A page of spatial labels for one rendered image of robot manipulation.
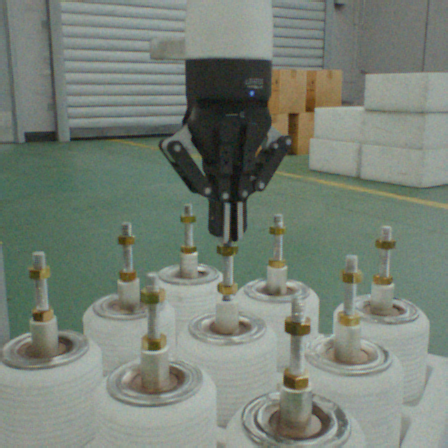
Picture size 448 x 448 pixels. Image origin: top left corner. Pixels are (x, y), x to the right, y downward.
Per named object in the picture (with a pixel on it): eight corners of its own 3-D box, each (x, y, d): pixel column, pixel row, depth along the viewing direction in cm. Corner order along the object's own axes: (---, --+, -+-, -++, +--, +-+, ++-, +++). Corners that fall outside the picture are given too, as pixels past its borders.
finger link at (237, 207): (236, 202, 52) (237, 242, 53) (242, 202, 52) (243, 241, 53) (224, 198, 54) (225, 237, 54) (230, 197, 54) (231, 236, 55)
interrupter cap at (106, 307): (86, 302, 63) (85, 296, 63) (153, 292, 66) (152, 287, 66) (101, 328, 56) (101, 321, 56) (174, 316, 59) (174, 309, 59)
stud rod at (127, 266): (124, 291, 61) (121, 222, 59) (133, 291, 61) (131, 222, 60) (123, 294, 60) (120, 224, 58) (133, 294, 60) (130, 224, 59)
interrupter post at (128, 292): (115, 307, 62) (114, 277, 61) (137, 303, 63) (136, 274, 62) (121, 314, 60) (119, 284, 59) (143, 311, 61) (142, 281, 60)
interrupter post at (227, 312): (244, 331, 56) (245, 299, 55) (227, 338, 54) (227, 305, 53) (226, 324, 57) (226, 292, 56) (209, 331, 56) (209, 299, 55)
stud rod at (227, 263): (234, 308, 55) (235, 231, 53) (225, 310, 54) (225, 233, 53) (228, 304, 56) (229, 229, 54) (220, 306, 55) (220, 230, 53)
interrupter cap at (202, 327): (282, 331, 56) (282, 324, 56) (228, 356, 50) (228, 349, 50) (226, 310, 61) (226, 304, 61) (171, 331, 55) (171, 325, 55)
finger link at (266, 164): (288, 132, 53) (249, 182, 52) (299, 145, 54) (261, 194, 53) (271, 130, 55) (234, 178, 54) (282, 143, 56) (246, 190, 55)
